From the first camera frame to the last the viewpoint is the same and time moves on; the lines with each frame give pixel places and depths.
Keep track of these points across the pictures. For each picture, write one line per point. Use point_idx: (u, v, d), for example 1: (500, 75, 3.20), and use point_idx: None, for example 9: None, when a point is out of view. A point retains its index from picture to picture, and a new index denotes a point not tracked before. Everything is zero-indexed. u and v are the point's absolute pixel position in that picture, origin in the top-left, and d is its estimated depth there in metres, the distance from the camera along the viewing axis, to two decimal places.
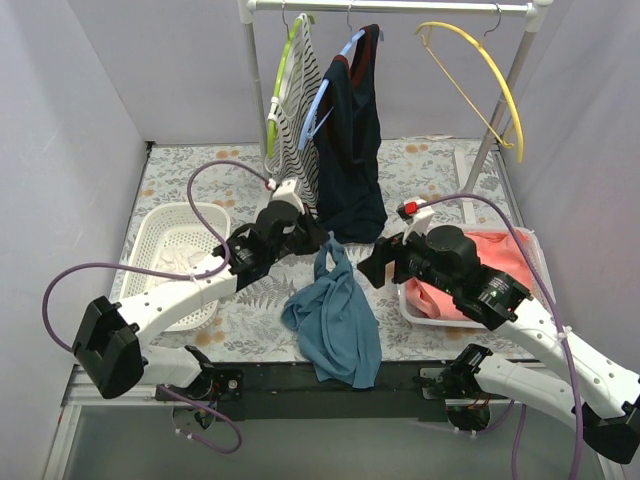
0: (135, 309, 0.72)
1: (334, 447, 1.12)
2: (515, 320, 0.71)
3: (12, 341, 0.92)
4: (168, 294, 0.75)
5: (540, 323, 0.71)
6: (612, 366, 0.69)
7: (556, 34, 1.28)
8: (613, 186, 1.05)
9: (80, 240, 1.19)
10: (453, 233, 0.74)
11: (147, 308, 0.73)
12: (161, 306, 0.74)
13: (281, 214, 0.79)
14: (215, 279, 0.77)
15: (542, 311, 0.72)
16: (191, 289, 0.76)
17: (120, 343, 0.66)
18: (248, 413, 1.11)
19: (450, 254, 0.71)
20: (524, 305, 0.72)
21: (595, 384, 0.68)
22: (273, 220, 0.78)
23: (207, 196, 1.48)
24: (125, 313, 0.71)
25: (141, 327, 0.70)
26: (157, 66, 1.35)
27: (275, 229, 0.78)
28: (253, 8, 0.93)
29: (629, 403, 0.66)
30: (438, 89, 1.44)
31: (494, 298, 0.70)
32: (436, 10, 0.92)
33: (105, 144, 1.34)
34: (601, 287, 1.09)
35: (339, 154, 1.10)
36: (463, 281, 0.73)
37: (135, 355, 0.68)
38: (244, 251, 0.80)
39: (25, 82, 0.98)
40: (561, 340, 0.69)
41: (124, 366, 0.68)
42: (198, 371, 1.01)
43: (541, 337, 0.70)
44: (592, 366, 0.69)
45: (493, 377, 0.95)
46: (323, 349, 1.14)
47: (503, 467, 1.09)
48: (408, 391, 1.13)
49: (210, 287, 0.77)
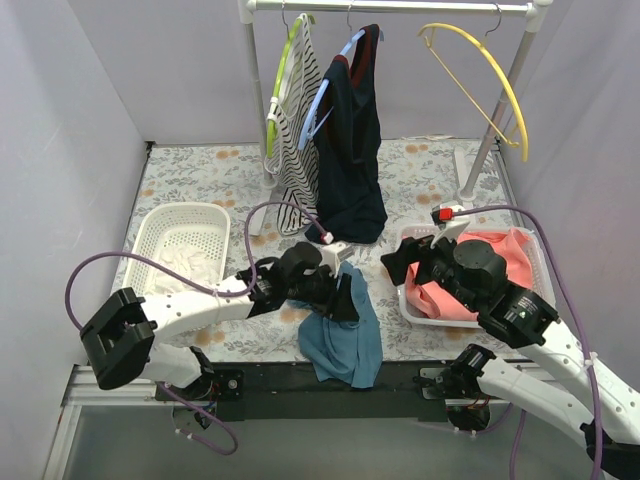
0: (156, 308, 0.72)
1: (335, 448, 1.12)
2: (542, 344, 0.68)
3: (12, 342, 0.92)
4: (188, 302, 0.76)
5: (566, 348, 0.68)
6: (634, 395, 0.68)
7: (556, 34, 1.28)
8: (614, 187, 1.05)
9: (80, 241, 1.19)
10: (480, 249, 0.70)
11: (167, 310, 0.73)
12: (180, 311, 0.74)
13: (305, 255, 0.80)
14: (234, 300, 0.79)
15: (568, 336, 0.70)
16: (212, 303, 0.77)
17: (134, 336, 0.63)
18: (248, 413, 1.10)
19: (479, 272, 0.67)
20: (551, 328, 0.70)
21: (617, 412, 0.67)
22: (298, 260, 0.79)
23: (207, 196, 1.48)
24: (145, 309, 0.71)
25: (159, 326, 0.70)
26: (157, 66, 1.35)
27: (298, 269, 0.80)
28: (254, 8, 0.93)
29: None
30: (438, 89, 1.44)
31: (521, 318, 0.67)
32: (436, 10, 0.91)
33: (105, 144, 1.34)
34: (601, 287, 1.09)
35: (339, 154, 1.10)
36: (490, 299, 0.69)
37: (143, 352, 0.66)
38: (265, 282, 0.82)
39: (25, 83, 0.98)
40: (587, 368, 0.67)
41: (132, 360, 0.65)
42: (199, 373, 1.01)
43: (567, 363, 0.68)
44: (615, 393, 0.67)
45: (496, 383, 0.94)
46: (324, 348, 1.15)
47: (503, 467, 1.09)
48: (408, 391, 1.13)
49: (228, 307, 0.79)
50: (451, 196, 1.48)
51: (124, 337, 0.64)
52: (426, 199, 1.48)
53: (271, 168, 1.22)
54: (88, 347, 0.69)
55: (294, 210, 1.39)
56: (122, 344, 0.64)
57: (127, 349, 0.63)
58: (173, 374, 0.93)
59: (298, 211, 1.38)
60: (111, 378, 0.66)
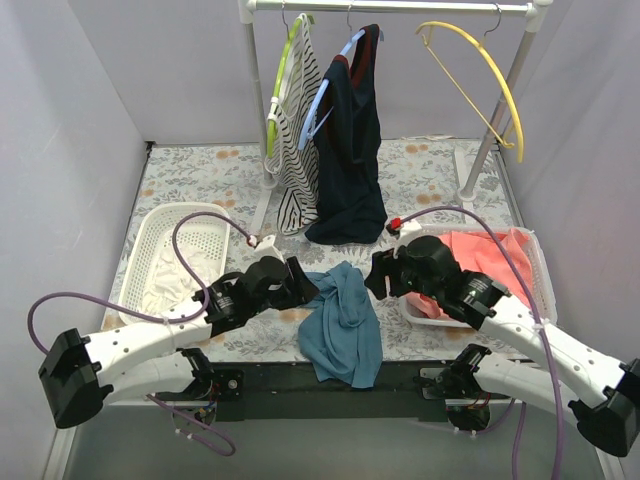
0: (102, 347, 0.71)
1: (334, 448, 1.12)
2: (493, 316, 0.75)
3: (13, 341, 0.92)
4: (136, 336, 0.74)
5: (518, 317, 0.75)
6: (592, 354, 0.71)
7: (556, 34, 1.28)
8: (613, 187, 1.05)
9: (80, 241, 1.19)
10: (429, 240, 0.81)
11: (114, 348, 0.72)
12: (128, 348, 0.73)
13: (269, 269, 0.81)
14: (188, 326, 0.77)
15: (519, 306, 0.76)
16: (162, 334, 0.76)
17: (79, 380, 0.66)
18: (249, 413, 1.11)
19: (427, 258, 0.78)
20: (503, 301, 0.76)
21: (576, 371, 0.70)
22: (261, 274, 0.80)
23: (207, 196, 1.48)
24: (90, 350, 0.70)
25: (103, 366, 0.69)
26: (157, 66, 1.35)
27: (261, 284, 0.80)
28: (253, 8, 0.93)
29: (610, 387, 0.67)
30: (438, 89, 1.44)
31: (473, 298, 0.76)
32: (436, 10, 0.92)
33: (105, 144, 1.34)
34: (601, 287, 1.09)
35: (339, 154, 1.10)
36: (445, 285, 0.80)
37: (92, 394, 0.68)
38: (225, 298, 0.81)
39: (25, 83, 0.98)
40: (538, 330, 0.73)
41: (81, 404, 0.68)
42: (192, 378, 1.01)
43: (519, 330, 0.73)
44: (572, 354, 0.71)
45: (490, 374, 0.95)
46: (324, 348, 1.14)
47: (503, 467, 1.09)
48: (408, 391, 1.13)
49: (183, 333, 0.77)
50: (451, 196, 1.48)
51: (71, 381, 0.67)
52: (426, 199, 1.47)
53: (271, 168, 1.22)
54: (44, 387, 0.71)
55: (294, 210, 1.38)
56: (67, 389, 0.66)
57: (71, 394, 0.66)
58: (157, 386, 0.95)
59: (299, 211, 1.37)
60: (67, 418, 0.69)
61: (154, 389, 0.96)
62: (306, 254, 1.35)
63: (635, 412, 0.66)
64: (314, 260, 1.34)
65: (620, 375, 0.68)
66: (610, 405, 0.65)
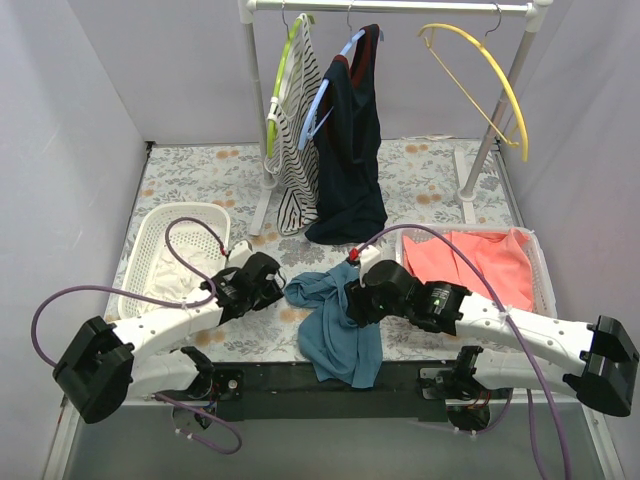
0: (130, 330, 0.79)
1: (334, 448, 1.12)
2: (461, 318, 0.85)
3: (13, 340, 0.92)
4: (159, 320, 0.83)
5: (484, 311, 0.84)
6: (560, 325, 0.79)
7: (556, 33, 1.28)
8: (613, 187, 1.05)
9: (80, 240, 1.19)
10: (383, 266, 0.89)
11: (141, 331, 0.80)
12: (154, 330, 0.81)
13: (267, 261, 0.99)
14: (203, 309, 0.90)
15: (482, 301, 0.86)
16: (183, 316, 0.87)
17: (114, 362, 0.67)
18: (248, 413, 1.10)
19: (386, 283, 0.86)
20: (466, 301, 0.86)
21: (550, 345, 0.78)
22: (261, 263, 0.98)
23: (207, 196, 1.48)
24: (119, 333, 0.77)
25: (136, 347, 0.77)
26: (157, 66, 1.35)
27: (261, 271, 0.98)
28: (253, 8, 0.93)
29: (585, 351, 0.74)
30: (438, 89, 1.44)
31: (441, 307, 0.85)
32: (436, 10, 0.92)
33: (105, 144, 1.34)
34: (600, 287, 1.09)
35: (339, 154, 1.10)
36: (413, 301, 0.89)
37: (125, 376, 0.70)
38: (228, 287, 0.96)
39: (25, 83, 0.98)
40: (504, 317, 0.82)
41: (115, 386, 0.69)
42: (195, 373, 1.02)
43: (489, 323, 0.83)
44: (543, 330, 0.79)
45: (486, 372, 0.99)
46: (324, 348, 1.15)
47: (503, 467, 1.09)
48: (409, 392, 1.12)
49: (199, 316, 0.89)
50: (451, 196, 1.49)
51: (105, 363, 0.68)
52: (426, 199, 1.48)
53: (271, 168, 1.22)
54: (64, 385, 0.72)
55: (294, 210, 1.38)
56: (103, 371, 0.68)
57: (108, 375, 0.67)
58: (163, 383, 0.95)
59: (299, 211, 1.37)
60: (98, 405, 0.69)
61: (161, 389, 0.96)
62: (306, 254, 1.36)
63: (615, 370, 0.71)
64: (314, 260, 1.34)
65: (589, 337, 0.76)
66: (590, 367, 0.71)
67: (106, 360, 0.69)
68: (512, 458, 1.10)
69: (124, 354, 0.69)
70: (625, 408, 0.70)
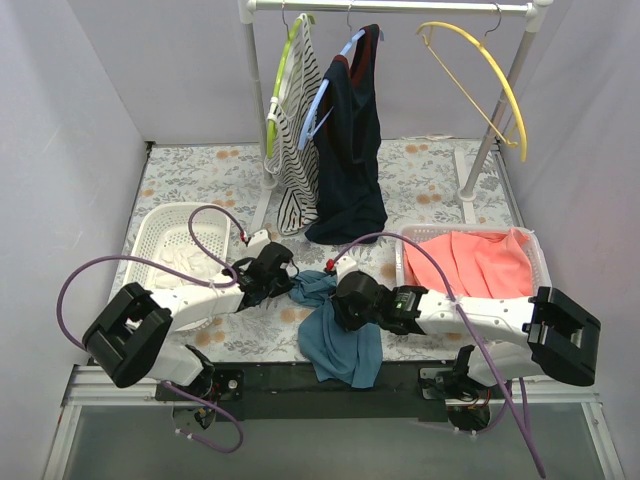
0: (165, 297, 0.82)
1: (334, 447, 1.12)
2: (418, 316, 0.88)
3: (13, 342, 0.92)
4: (190, 292, 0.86)
5: (439, 304, 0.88)
6: (505, 303, 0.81)
7: (556, 34, 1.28)
8: (613, 187, 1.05)
9: (80, 240, 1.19)
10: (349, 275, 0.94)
11: (175, 300, 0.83)
12: (187, 300, 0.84)
13: (280, 250, 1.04)
14: (228, 290, 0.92)
15: (436, 297, 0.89)
16: (210, 293, 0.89)
17: (153, 321, 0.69)
18: (248, 413, 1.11)
19: (354, 291, 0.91)
20: (425, 298, 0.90)
21: (498, 324, 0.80)
22: (275, 254, 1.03)
23: (207, 196, 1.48)
24: (157, 299, 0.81)
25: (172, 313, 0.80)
26: (157, 67, 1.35)
27: (276, 260, 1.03)
28: (253, 8, 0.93)
29: (526, 324, 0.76)
30: (438, 90, 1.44)
31: (401, 307, 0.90)
32: (436, 10, 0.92)
33: (105, 144, 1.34)
34: (600, 287, 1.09)
35: (339, 155, 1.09)
36: (379, 308, 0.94)
37: (161, 339, 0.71)
38: (247, 276, 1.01)
39: (24, 82, 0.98)
40: (455, 306, 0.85)
41: (150, 349, 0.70)
42: (200, 368, 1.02)
43: (444, 314, 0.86)
44: (490, 311, 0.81)
45: (478, 368, 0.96)
46: (324, 348, 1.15)
47: (503, 467, 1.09)
48: (409, 392, 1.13)
49: (224, 296, 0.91)
50: (451, 196, 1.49)
51: (143, 325, 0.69)
52: (426, 199, 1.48)
53: (271, 168, 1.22)
54: (95, 351, 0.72)
55: (294, 210, 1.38)
56: (141, 331, 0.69)
57: (147, 335, 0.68)
58: (177, 370, 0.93)
59: (298, 211, 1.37)
60: (130, 369, 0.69)
61: (168, 378, 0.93)
62: (306, 254, 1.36)
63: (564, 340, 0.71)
64: (314, 260, 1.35)
65: (531, 309, 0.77)
66: (543, 342, 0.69)
67: (143, 322, 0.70)
68: (512, 457, 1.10)
69: (163, 315, 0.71)
70: (585, 375, 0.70)
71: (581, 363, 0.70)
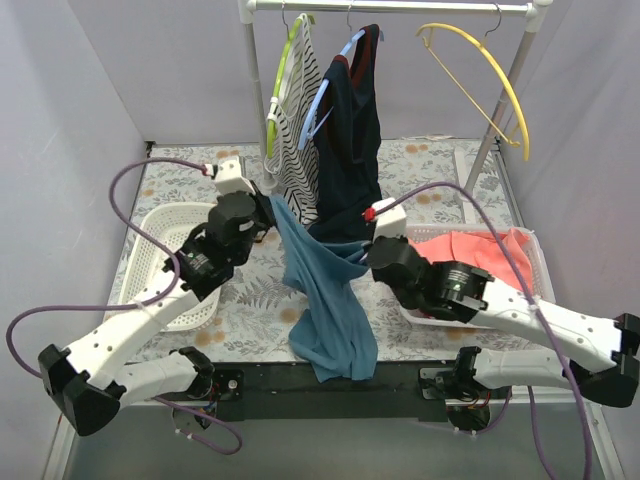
0: (84, 356, 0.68)
1: (334, 448, 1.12)
2: (485, 308, 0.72)
3: (12, 342, 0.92)
4: (116, 331, 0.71)
5: (510, 301, 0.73)
6: (589, 321, 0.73)
7: (556, 34, 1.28)
8: (614, 186, 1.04)
9: (80, 240, 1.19)
10: (391, 243, 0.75)
11: (98, 350, 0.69)
12: (112, 345, 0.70)
13: (235, 210, 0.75)
14: (167, 301, 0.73)
15: (506, 289, 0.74)
16: (143, 317, 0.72)
17: (71, 397, 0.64)
18: (249, 413, 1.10)
19: (394, 264, 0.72)
20: (489, 289, 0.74)
21: (580, 344, 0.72)
22: (227, 217, 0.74)
23: (208, 196, 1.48)
24: (74, 362, 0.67)
25: (92, 375, 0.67)
26: (158, 67, 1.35)
27: (229, 227, 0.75)
28: (253, 8, 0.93)
29: (616, 352, 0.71)
30: (439, 90, 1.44)
31: (453, 287, 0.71)
32: (436, 10, 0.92)
33: (105, 144, 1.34)
34: (601, 287, 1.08)
35: (338, 154, 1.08)
36: (420, 286, 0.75)
37: (95, 401, 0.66)
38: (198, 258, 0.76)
39: (25, 82, 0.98)
40: (535, 311, 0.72)
41: (90, 411, 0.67)
42: (195, 373, 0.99)
43: (516, 315, 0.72)
44: (571, 327, 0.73)
45: (487, 372, 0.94)
46: (315, 344, 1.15)
47: (503, 467, 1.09)
48: (408, 392, 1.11)
49: (164, 309, 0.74)
50: (451, 196, 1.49)
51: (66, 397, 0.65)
52: (426, 199, 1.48)
53: (270, 168, 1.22)
54: None
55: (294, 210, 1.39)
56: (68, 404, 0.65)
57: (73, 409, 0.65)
58: (162, 386, 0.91)
59: (298, 211, 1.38)
60: (86, 427, 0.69)
61: (160, 391, 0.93)
62: None
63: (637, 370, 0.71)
64: None
65: (617, 336, 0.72)
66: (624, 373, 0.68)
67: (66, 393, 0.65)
68: (512, 457, 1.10)
69: (79, 389, 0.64)
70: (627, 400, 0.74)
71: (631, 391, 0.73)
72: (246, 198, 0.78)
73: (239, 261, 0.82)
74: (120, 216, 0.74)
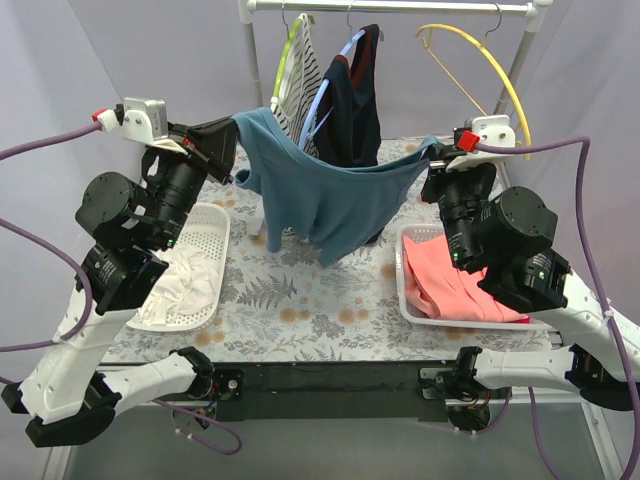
0: (33, 397, 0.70)
1: (334, 448, 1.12)
2: (566, 305, 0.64)
3: (14, 342, 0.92)
4: (49, 371, 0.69)
5: (586, 300, 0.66)
6: None
7: (556, 34, 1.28)
8: (614, 187, 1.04)
9: (79, 240, 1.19)
10: (530, 201, 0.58)
11: (40, 390, 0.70)
12: (50, 386, 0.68)
13: (106, 206, 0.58)
14: (87, 331, 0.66)
15: (582, 286, 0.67)
16: (69, 354, 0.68)
17: (34, 432, 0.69)
18: (248, 413, 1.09)
19: (537, 239, 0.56)
20: (570, 284, 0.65)
21: (635, 355, 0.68)
22: (99, 216, 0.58)
23: (207, 196, 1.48)
24: (27, 402, 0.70)
25: (44, 418, 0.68)
26: (157, 66, 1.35)
27: (113, 226, 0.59)
28: (253, 8, 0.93)
29: None
30: (438, 89, 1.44)
31: (536, 277, 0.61)
32: (436, 10, 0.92)
33: (104, 144, 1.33)
34: (601, 286, 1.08)
35: (338, 155, 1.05)
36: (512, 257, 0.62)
37: (64, 429, 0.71)
38: (106, 264, 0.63)
39: (25, 83, 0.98)
40: (608, 319, 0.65)
41: (64, 435, 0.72)
42: (195, 372, 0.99)
43: (590, 318, 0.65)
44: (629, 338, 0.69)
45: (488, 372, 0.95)
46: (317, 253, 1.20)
47: (503, 468, 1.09)
48: (408, 392, 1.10)
49: (87, 340, 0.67)
50: None
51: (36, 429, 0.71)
52: None
53: None
54: None
55: None
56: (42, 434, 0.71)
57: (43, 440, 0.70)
58: (161, 388, 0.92)
59: None
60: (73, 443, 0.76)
61: (160, 393, 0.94)
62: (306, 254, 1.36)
63: None
64: (314, 260, 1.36)
65: None
66: None
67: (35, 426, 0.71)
68: (512, 457, 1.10)
69: (34, 433, 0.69)
70: None
71: None
72: (120, 182, 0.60)
73: (168, 247, 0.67)
74: (9, 227, 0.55)
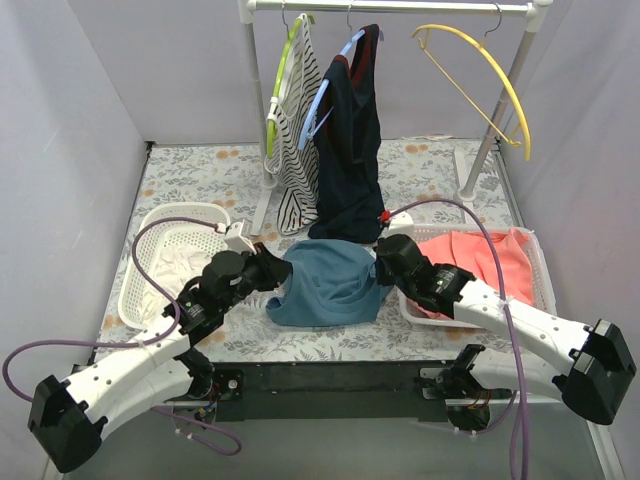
0: (83, 387, 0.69)
1: (335, 449, 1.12)
2: (460, 300, 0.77)
3: (14, 342, 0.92)
4: (115, 366, 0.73)
5: (484, 297, 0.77)
6: (558, 322, 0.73)
7: (555, 34, 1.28)
8: (613, 187, 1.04)
9: (79, 240, 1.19)
10: (398, 238, 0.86)
11: (96, 383, 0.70)
12: (111, 380, 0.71)
13: (227, 266, 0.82)
14: (165, 343, 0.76)
15: (484, 287, 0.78)
16: (142, 356, 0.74)
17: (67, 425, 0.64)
18: (248, 412, 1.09)
19: (396, 255, 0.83)
20: (468, 286, 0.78)
21: (543, 340, 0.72)
22: (221, 271, 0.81)
23: (207, 196, 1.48)
24: (73, 393, 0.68)
25: (91, 403, 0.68)
26: (157, 67, 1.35)
27: (222, 281, 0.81)
28: (253, 8, 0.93)
29: (574, 350, 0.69)
30: (438, 90, 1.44)
31: (443, 286, 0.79)
32: (436, 10, 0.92)
33: (105, 144, 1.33)
34: (600, 287, 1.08)
35: (338, 154, 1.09)
36: (417, 278, 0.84)
37: (86, 436, 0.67)
38: (195, 308, 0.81)
39: (25, 83, 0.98)
40: (503, 305, 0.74)
41: (81, 436, 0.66)
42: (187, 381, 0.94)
43: (485, 308, 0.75)
44: (538, 324, 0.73)
45: (484, 369, 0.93)
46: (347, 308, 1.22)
47: (503, 467, 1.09)
48: (408, 391, 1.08)
49: (161, 351, 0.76)
50: (451, 196, 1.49)
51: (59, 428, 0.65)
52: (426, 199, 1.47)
53: (271, 168, 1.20)
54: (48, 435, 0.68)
55: (294, 210, 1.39)
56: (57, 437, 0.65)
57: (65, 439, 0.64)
58: (157, 397, 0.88)
59: (299, 211, 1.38)
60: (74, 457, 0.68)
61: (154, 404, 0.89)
62: None
63: (603, 374, 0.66)
64: None
65: (584, 338, 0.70)
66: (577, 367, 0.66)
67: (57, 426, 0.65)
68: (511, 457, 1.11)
69: (77, 417, 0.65)
70: (605, 415, 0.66)
71: (611, 403, 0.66)
72: (233, 256, 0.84)
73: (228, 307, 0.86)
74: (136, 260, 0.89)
